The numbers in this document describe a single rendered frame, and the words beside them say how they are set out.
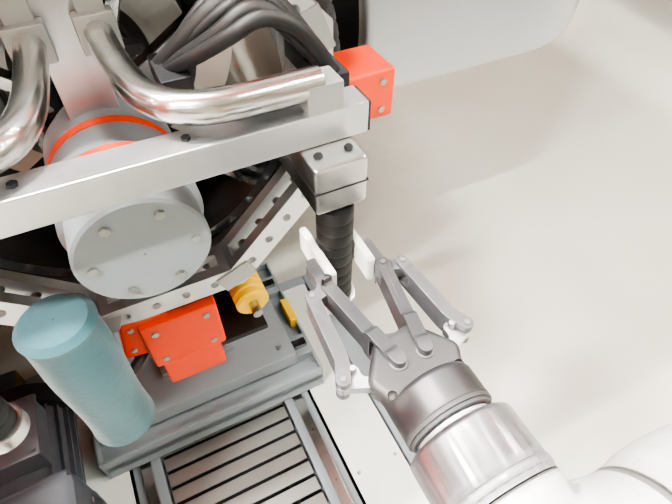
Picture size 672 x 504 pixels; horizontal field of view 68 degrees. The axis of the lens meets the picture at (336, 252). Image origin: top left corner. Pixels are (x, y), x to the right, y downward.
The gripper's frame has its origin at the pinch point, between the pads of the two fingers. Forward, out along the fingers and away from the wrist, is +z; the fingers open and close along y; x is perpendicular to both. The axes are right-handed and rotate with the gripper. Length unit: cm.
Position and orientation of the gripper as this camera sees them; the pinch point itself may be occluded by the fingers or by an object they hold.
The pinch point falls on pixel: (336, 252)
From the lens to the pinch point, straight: 50.3
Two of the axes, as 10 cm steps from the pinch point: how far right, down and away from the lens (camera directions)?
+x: 0.0, -6.7, -7.4
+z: -4.5, -6.7, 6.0
